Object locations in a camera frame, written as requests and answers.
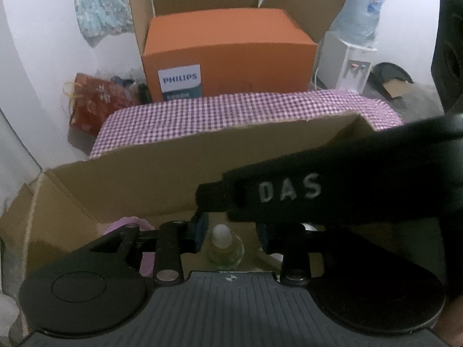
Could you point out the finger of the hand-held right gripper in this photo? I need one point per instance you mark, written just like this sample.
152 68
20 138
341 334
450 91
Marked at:
213 200

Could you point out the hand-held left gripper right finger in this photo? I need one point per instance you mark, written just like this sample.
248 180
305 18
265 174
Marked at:
263 240

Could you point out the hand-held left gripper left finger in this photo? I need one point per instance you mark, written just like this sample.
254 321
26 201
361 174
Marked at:
202 233

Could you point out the small clear glass bottle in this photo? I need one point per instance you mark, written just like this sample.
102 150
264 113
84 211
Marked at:
225 249

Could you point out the brown cardboard box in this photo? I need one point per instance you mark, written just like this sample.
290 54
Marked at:
137 184

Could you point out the pink round lid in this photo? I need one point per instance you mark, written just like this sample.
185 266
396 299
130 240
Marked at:
119 226

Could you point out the pink checked cloth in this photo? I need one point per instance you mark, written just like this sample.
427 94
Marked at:
235 114

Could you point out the white water dispenser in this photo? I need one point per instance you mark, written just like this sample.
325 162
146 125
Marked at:
343 65

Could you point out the black dustpan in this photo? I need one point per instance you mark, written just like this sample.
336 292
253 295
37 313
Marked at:
390 74

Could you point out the orange box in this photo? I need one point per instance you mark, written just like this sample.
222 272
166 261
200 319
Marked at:
235 61

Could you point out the red gift bag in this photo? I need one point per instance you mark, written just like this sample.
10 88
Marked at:
96 104

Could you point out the clear water dispenser bottle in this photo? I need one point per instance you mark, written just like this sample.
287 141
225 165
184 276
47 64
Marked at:
358 11

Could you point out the teal patterned cloth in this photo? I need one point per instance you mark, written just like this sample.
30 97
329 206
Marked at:
97 7

